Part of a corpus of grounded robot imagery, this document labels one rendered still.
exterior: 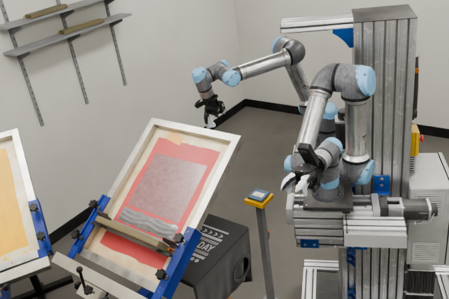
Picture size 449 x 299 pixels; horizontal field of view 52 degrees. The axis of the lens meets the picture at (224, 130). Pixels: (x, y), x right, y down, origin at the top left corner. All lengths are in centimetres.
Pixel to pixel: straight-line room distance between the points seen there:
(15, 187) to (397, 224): 192
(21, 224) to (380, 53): 191
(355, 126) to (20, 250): 169
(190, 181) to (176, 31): 314
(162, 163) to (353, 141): 95
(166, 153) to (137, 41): 252
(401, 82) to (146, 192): 129
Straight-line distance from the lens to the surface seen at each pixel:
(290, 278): 362
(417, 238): 253
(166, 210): 220
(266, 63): 225
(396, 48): 210
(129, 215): 231
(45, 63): 413
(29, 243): 254
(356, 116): 194
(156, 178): 233
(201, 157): 224
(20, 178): 272
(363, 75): 185
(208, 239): 253
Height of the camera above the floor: 254
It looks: 26 degrees down
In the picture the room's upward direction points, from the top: 8 degrees counter-clockwise
